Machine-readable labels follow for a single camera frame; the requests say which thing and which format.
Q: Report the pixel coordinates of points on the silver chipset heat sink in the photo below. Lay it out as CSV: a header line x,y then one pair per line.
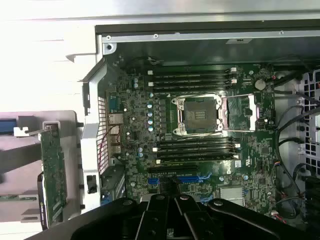
x,y
231,196

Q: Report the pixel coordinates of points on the silver perforated drive cage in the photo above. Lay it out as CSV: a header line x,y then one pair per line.
x,y
312,95

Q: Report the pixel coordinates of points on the black open PC case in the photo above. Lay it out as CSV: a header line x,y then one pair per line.
x,y
175,37

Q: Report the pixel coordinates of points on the round coin cell battery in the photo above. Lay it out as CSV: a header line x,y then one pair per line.
x,y
260,84

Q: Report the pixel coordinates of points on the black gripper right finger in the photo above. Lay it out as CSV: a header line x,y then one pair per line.
x,y
190,220

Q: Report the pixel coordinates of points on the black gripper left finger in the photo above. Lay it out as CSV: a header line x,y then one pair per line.
x,y
157,220

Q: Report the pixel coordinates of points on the black expansion slot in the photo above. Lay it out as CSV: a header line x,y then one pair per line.
x,y
172,168

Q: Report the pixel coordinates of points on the open socket cover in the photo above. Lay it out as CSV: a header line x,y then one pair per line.
x,y
240,112

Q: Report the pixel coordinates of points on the black RAM slot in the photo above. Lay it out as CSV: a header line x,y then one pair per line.
x,y
195,70
195,149
195,160
195,143
195,81
180,75
180,86
195,154

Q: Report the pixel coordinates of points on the blue expansion slot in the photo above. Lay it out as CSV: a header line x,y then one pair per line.
x,y
190,180

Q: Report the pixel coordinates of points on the green RAM stick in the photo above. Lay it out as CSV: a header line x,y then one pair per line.
x,y
17,198

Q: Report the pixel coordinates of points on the CPU socket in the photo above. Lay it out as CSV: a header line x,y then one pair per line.
x,y
197,115

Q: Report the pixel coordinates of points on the green motherboard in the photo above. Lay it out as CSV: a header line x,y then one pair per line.
x,y
250,155

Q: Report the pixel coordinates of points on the black plastic shroud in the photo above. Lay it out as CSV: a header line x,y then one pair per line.
x,y
312,200

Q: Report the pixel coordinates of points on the grey parts rack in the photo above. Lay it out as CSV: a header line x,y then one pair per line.
x,y
25,180

